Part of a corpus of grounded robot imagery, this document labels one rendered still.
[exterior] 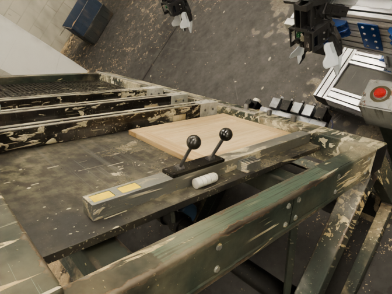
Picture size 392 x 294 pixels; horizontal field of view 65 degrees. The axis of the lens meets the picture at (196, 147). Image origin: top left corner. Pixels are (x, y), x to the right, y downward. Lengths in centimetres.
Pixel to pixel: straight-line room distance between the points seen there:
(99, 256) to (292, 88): 220
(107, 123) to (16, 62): 360
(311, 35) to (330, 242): 82
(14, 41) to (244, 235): 435
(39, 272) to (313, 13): 73
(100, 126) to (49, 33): 508
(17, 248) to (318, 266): 109
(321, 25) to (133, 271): 66
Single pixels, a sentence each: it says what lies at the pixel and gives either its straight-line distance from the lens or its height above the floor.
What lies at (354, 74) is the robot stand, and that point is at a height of 21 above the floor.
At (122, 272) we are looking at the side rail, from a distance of 52.
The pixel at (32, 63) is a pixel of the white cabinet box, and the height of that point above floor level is 71.
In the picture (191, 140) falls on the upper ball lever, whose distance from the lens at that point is 76.
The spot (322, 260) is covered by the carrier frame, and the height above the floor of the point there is 79.
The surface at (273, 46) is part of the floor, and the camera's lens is 297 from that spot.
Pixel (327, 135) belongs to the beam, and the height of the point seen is 90.
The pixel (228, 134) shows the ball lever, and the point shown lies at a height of 144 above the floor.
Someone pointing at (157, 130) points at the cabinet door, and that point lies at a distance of 128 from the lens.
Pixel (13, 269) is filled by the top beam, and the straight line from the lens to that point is 48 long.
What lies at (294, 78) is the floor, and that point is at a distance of 268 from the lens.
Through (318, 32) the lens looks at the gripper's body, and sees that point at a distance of 82.
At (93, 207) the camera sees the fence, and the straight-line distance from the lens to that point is 71.
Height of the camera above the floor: 210
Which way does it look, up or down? 47 degrees down
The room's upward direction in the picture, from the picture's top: 58 degrees counter-clockwise
